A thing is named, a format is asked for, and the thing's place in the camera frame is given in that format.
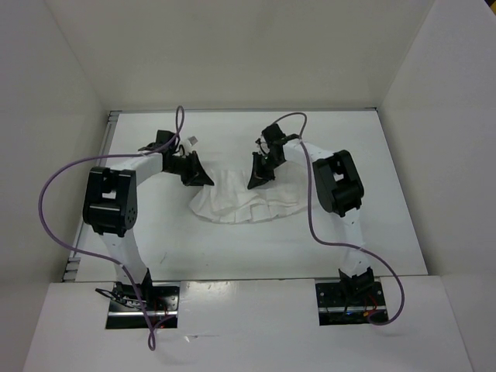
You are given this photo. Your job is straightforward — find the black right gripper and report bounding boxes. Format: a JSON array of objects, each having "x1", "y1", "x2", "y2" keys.
[{"x1": 247, "y1": 152, "x2": 284, "y2": 190}]

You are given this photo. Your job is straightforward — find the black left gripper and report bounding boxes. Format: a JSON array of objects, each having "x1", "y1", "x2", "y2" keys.
[{"x1": 164, "y1": 150, "x2": 214, "y2": 186}]

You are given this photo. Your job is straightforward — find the white pleated skirt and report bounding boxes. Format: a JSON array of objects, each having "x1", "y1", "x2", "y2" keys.
[{"x1": 189, "y1": 163, "x2": 307, "y2": 224}]

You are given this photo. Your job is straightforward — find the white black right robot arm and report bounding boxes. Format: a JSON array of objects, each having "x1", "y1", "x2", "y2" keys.
[{"x1": 247, "y1": 136, "x2": 374, "y2": 306}]

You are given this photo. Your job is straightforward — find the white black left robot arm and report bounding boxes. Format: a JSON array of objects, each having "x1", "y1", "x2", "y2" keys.
[{"x1": 82, "y1": 151, "x2": 214, "y2": 310}]

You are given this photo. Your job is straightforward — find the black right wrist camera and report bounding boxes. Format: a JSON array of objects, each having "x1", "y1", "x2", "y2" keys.
[{"x1": 261, "y1": 123, "x2": 286, "y2": 146}]

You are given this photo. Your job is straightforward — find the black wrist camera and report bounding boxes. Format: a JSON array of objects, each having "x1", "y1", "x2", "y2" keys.
[
  {"x1": 138, "y1": 130, "x2": 180, "y2": 153},
  {"x1": 261, "y1": 123, "x2": 286, "y2": 146}
]

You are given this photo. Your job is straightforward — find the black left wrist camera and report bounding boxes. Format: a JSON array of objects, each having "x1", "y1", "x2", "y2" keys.
[{"x1": 138, "y1": 130, "x2": 180, "y2": 153}]

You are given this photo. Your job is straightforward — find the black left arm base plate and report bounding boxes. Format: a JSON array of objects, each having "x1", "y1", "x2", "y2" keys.
[{"x1": 97, "y1": 283, "x2": 180, "y2": 330}]

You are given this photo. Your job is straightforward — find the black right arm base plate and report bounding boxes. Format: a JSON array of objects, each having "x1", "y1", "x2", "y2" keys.
[{"x1": 315, "y1": 281, "x2": 389, "y2": 326}]

